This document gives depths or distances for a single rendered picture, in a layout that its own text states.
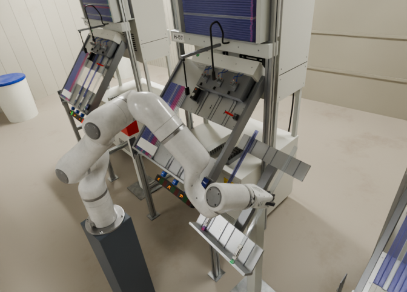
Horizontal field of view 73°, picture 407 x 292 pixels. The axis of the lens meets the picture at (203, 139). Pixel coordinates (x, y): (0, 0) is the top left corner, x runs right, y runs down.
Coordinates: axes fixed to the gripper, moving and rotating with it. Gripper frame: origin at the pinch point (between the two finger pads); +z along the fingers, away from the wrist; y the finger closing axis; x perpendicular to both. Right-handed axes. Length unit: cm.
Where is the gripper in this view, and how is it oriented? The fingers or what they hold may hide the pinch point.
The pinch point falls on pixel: (268, 196)
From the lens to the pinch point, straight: 108.5
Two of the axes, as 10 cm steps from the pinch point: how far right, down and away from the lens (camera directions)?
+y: -6.4, -3.7, 6.8
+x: -3.6, 9.2, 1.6
